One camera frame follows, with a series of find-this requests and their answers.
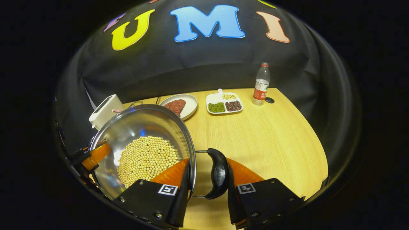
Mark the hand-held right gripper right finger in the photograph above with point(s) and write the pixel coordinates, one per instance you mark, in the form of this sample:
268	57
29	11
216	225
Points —
232	204

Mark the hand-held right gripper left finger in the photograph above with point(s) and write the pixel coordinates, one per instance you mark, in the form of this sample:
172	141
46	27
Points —
182	204

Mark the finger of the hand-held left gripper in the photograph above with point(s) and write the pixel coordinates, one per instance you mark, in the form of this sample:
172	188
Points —
96	155

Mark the stainless steel pot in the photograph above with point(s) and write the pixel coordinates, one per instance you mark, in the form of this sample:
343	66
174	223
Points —
143	123

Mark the white toaster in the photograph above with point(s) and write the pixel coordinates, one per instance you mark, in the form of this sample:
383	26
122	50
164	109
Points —
105	110

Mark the pile of soybeans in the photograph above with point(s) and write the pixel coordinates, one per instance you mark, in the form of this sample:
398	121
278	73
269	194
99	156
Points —
143	159

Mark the raw red meat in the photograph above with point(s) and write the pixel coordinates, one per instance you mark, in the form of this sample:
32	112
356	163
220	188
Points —
175	105

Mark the green mung beans heap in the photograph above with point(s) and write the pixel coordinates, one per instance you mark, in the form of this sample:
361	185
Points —
216	107

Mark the dark red beans heap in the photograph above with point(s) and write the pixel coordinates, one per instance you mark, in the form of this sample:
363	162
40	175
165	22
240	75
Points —
233	105

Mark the white oval plate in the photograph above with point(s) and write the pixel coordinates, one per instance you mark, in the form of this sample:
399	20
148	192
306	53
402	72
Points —
191	102

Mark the small yellow beans heap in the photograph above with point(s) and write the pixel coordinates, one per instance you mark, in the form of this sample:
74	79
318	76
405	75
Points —
229	96

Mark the white divided dish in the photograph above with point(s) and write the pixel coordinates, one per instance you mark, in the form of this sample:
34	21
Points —
212	97

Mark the black table grommet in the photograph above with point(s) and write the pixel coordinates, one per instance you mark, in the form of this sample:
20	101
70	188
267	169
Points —
270	100

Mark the clear water bottle red label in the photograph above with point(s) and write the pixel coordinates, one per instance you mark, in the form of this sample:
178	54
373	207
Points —
260	92

